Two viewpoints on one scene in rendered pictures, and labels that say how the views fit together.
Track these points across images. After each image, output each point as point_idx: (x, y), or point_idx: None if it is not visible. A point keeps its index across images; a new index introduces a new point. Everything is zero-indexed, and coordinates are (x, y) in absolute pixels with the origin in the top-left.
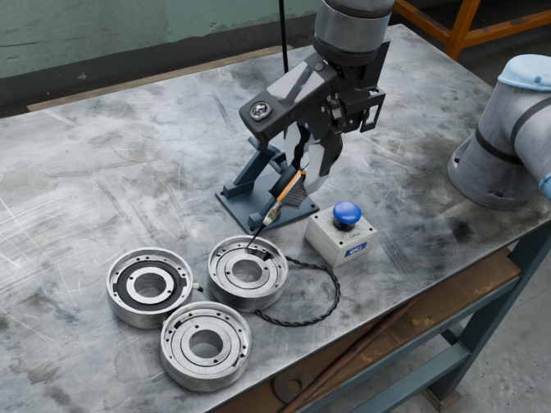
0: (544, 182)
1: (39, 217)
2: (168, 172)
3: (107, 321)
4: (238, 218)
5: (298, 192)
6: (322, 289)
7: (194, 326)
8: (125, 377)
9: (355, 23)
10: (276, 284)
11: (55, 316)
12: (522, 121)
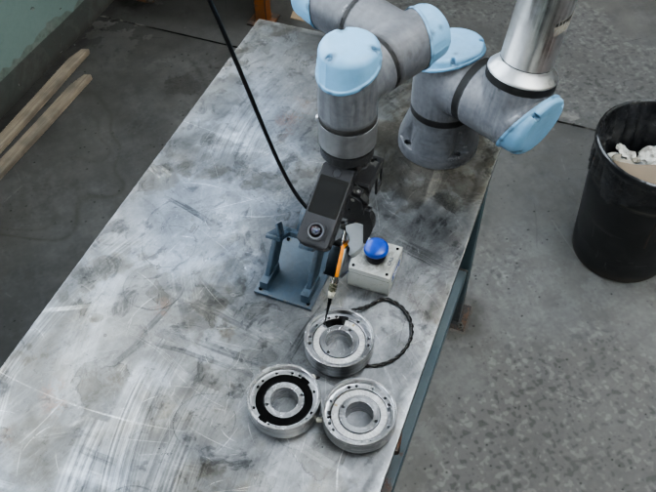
0: (501, 141)
1: (143, 405)
2: (201, 298)
3: (272, 446)
4: (290, 302)
5: (347, 261)
6: (393, 316)
7: (341, 407)
8: (321, 474)
9: (362, 138)
10: (367, 337)
11: (233, 470)
12: (457, 99)
